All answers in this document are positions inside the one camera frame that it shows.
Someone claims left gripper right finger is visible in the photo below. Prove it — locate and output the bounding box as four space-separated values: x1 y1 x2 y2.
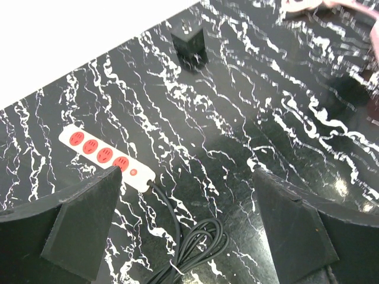
253 169 378 283

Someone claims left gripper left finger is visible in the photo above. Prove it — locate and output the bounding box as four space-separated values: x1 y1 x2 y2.
1 166 122 281

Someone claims pink power strip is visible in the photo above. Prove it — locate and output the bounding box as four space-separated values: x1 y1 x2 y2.
370 20 379 63

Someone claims white red-socket power strip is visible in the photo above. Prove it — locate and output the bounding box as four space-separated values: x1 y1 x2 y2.
58 124 156 193

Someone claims black cube socket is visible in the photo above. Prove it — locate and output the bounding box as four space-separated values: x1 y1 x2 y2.
171 19 208 73

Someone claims black power strip cable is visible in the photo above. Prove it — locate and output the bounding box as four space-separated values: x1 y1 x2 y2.
147 180 230 284

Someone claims pink coiled cable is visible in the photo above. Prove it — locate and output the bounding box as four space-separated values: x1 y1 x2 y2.
281 0 379 18

